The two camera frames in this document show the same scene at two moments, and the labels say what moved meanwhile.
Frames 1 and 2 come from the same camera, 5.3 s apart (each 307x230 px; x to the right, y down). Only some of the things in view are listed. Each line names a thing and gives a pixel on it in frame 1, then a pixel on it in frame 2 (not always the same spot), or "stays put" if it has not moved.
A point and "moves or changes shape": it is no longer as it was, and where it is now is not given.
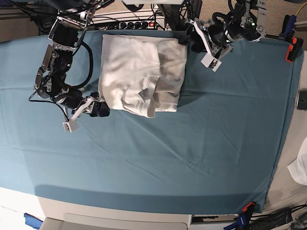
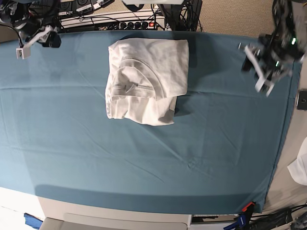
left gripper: x=215 y=34 to x=278 y=52
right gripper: x=97 y=109 to x=52 y=39
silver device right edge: x=301 y=99 stays put
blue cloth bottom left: x=32 y=221 stays put
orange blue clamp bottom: x=244 y=218 stays put
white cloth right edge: x=298 y=168 stays put
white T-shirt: x=141 y=75 moves or changes shape
